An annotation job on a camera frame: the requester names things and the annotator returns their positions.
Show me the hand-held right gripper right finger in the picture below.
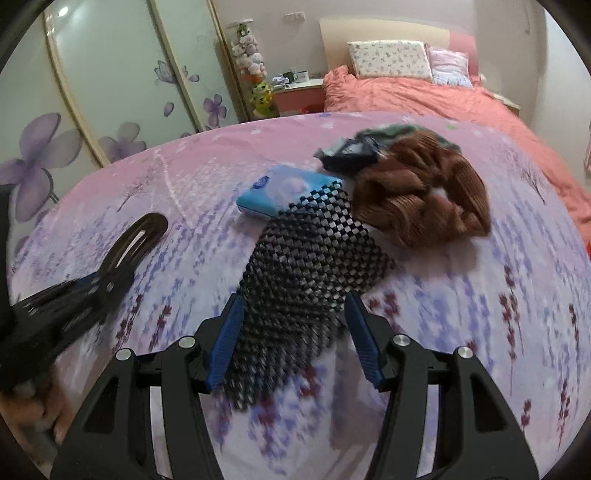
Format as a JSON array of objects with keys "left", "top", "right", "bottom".
[{"left": 344, "top": 291, "right": 541, "bottom": 480}]

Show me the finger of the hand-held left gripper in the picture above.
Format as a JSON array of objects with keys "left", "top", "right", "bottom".
[{"left": 28, "top": 212, "right": 170, "bottom": 334}]

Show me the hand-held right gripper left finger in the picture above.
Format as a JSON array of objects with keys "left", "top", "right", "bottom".
[{"left": 51, "top": 292, "right": 247, "bottom": 480}]

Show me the black checkered mesh cloth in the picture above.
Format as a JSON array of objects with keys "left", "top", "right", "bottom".
[{"left": 222, "top": 182, "right": 398, "bottom": 414}]

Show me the person's left hand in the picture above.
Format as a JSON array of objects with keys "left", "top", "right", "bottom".
[{"left": 0, "top": 369, "right": 71, "bottom": 446}]

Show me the floral lavender tablecloth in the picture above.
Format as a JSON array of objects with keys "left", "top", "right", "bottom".
[{"left": 7, "top": 111, "right": 587, "bottom": 480}]

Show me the blue tissue pack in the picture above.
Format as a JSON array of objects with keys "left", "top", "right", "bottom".
[{"left": 236, "top": 165, "right": 345, "bottom": 217}]

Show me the dark blue crumpled wrapper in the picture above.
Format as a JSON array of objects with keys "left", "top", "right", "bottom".
[{"left": 316, "top": 137, "right": 393, "bottom": 177}]

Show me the floral sliding door wardrobe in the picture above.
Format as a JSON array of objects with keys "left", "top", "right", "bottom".
[{"left": 0, "top": 0, "right": 250, "bottom": 259}]

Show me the grey green scrunchie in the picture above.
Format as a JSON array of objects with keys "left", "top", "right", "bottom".
[{"left": 353, "top": 124, "right": 462, "bottom": 153}]

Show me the yellow green plush toy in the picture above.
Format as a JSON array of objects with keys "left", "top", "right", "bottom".
[{"left": 249, "top": 80, "right": 280, "bottom": 118}]

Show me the pink nightstand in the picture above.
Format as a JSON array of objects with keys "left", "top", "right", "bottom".
[
  {"left": 493, "top": 92, "right": 522, "bottom": 115},
  {"left": 272, "top": 78, "right": 326, "bottom": 116}
]

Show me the hanging column of plush toys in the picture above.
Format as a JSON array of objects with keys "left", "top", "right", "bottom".
[{"left": 228, "top": 18, "right": 269, "bottom": 81}]

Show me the salmon duvet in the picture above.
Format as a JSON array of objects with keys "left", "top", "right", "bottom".
[{"left": 322, "top": 65, "right": 591, "bottom": 259}]

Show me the white floral pillow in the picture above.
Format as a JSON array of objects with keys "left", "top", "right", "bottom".
[{"left": 348, "top": 41, "right": 433, "bottom": 83}]

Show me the pink striped pillow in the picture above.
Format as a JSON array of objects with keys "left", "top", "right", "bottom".
[{"left": 427, "top": 46, "right": 474, "bottom": 88}]

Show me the brown corduroy scrunchie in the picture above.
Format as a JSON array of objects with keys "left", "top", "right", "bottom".
[{"left": 351, "top": 129, "right": 492, "bottom": 250}]

